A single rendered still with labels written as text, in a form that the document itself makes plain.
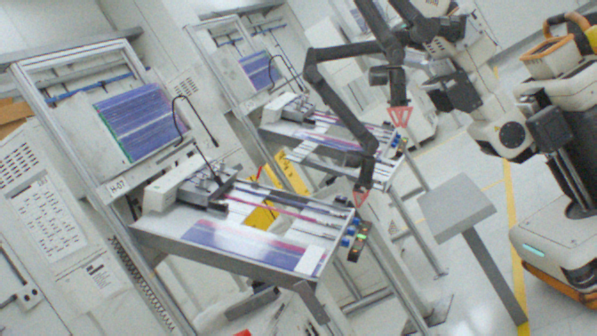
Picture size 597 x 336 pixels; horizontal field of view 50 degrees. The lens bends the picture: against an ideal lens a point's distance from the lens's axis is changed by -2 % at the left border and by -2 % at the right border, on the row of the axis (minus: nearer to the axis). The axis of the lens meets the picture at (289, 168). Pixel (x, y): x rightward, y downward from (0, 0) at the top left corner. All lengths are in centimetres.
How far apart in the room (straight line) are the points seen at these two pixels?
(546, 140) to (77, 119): 171
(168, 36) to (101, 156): 349
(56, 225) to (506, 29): 831
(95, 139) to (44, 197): 29
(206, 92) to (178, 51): 217
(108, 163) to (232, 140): 137
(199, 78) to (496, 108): 181
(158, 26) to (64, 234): 361
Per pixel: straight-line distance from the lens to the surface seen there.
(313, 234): 256
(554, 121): 253
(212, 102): 372
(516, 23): 1005
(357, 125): 264
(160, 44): 594
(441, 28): 234
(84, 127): 250
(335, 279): 386
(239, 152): 374
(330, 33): 711
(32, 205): 260
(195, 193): 260
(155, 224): 245
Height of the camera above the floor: 132
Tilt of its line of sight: 6 degrees down
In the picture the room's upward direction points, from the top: 32 degrees counter-clockwise
